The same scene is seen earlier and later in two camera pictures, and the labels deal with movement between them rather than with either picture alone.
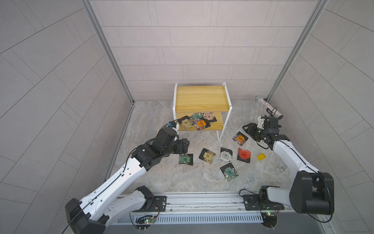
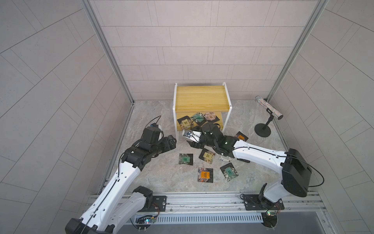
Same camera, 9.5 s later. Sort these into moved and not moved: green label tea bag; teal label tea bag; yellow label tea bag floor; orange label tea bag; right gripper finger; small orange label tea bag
Moved: orange label tea bag; right gripper finger
Not moved: small orange label tea bag; green label tea bag; teal label tea bag; yellow label tea bag floor
